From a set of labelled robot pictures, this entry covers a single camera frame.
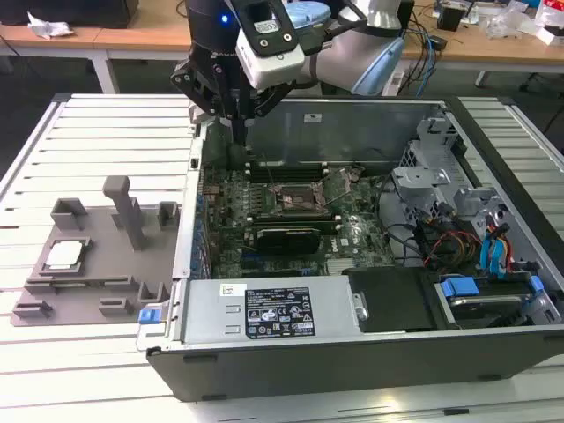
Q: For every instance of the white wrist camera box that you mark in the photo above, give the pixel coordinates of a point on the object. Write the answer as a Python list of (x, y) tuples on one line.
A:
[(273, 66)]

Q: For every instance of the hard disk in blue carrier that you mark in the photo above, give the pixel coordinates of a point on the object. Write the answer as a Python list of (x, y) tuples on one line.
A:
[(458, 287)]

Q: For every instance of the green motherboard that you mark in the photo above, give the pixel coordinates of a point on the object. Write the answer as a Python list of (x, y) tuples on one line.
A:
[(365, 238)]

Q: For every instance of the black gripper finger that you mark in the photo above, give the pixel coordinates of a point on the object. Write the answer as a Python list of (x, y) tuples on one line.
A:
[(269, 103), (198, 88)]

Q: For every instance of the clear plastic bag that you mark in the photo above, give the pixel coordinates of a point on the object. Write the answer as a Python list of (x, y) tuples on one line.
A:
[(511, 22)]

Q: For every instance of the grey case corner latch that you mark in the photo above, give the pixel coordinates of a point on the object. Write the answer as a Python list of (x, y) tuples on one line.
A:
[(196, 115)]

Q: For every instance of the small black adapter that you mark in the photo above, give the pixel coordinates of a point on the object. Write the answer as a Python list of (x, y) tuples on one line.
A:
[(438, 42)]

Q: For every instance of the black graphics card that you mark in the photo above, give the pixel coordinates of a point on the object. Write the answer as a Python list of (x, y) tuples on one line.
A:
[(286, 241)]

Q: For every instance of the thin metal locking lever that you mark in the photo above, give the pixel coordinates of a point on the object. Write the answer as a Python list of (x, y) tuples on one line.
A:
[(269, 169)]

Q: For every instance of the small silver heatsink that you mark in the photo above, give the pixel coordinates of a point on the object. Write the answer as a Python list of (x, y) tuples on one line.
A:
[(341, 264)]

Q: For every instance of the white red cardboard box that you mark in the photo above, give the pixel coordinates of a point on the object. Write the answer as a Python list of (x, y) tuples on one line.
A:
[(553, 33)]

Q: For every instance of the blue plastic case latch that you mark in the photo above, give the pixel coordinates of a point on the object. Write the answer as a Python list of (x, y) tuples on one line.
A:
[(149, 317)]

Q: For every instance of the black plastic cover panel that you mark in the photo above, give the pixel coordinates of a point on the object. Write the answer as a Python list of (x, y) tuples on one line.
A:
[(388, 304)]

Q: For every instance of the grey power supply unit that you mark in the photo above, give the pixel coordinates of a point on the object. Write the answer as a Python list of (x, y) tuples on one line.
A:
[(207, 308)]

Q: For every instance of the grey parts rack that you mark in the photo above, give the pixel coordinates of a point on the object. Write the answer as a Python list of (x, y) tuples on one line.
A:
[(110, 273)]

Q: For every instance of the black computer box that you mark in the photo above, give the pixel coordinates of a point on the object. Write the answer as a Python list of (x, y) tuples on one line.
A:
[(66, 9)]

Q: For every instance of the wooden desk white frame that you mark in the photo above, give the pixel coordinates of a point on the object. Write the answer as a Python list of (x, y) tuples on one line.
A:
[(13, 35), (154, 35)]

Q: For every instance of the crumpled white paper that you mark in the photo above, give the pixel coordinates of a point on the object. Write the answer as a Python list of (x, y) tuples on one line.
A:
[(48, 26)]

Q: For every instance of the black labelled box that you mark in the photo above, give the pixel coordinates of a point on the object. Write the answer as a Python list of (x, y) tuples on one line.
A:
[(451, 17)]

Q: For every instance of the black RAM slot white clips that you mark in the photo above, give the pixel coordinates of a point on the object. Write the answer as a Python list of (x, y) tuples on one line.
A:
[(257, 164), (257, 174), (291, 217)]

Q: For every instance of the CPU socket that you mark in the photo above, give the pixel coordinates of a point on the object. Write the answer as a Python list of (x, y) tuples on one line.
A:
[(293, 198)]

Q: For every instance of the silver CPU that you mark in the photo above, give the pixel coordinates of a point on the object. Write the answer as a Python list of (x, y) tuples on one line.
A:
[(65, 254)]

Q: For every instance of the silver metal drive cage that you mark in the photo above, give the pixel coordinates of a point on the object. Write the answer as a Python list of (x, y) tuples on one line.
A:
[(418, 178)]

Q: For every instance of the black open PC case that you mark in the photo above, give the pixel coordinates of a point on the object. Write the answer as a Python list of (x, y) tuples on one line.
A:
[(308, 374)]

